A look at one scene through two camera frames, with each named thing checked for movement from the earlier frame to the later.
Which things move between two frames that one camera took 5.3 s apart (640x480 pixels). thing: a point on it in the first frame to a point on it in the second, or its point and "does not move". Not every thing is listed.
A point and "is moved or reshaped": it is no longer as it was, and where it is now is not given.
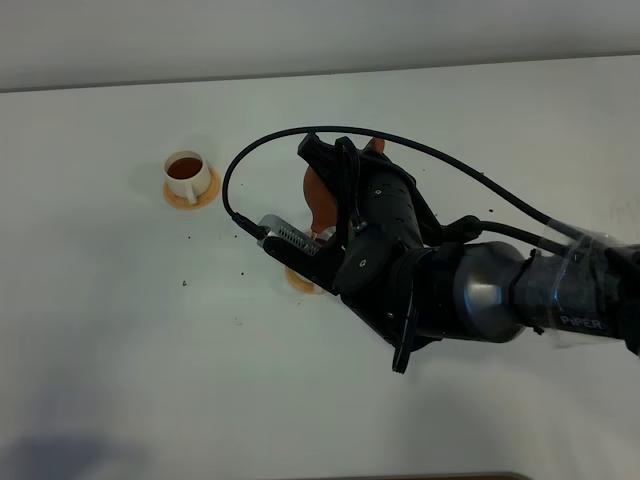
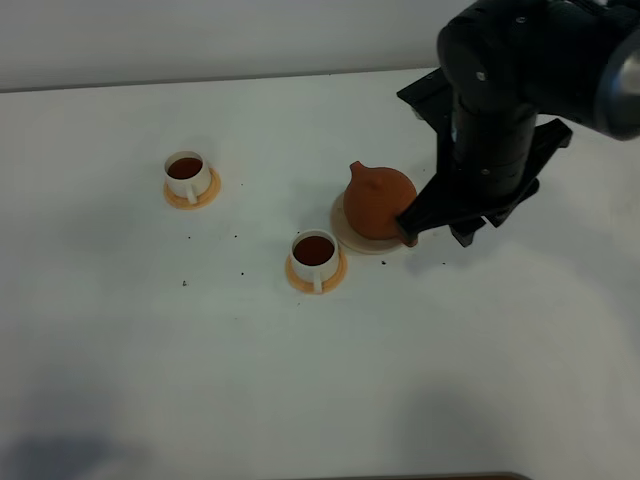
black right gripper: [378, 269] to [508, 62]
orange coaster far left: [203, 200] does not move
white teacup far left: [188, 173] does not move
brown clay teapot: [322, 197] is moved or reshaped
